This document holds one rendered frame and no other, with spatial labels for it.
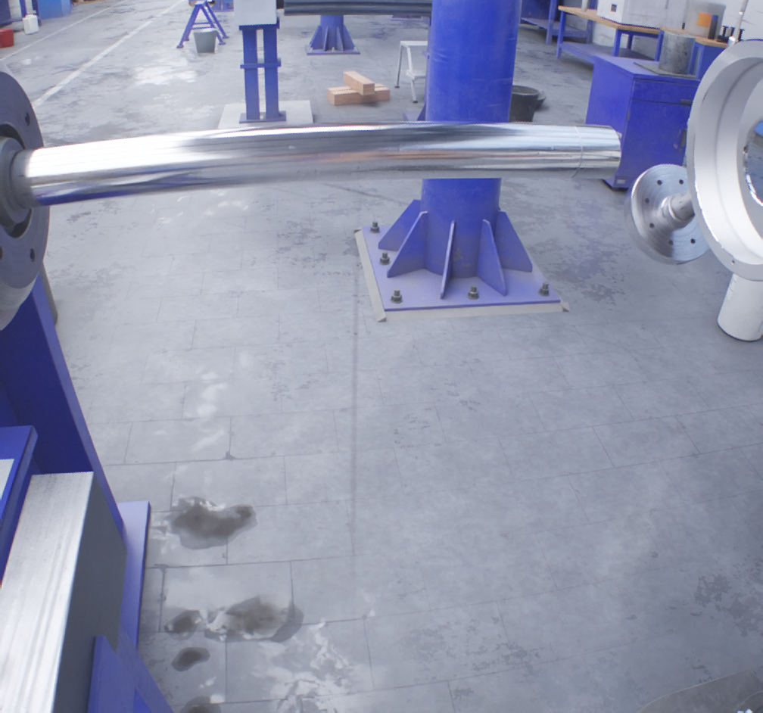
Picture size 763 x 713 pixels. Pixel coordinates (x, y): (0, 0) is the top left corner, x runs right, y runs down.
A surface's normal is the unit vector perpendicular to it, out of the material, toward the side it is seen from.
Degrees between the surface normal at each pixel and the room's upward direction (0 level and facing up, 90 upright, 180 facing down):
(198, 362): 0
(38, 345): 90
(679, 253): 49
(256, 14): 90
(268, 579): 0
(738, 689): 0
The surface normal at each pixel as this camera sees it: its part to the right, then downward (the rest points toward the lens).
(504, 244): -0.23, 0.56
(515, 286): 0.04, -0.81
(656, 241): 0.05, -0.08
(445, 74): -0.70, 0.40
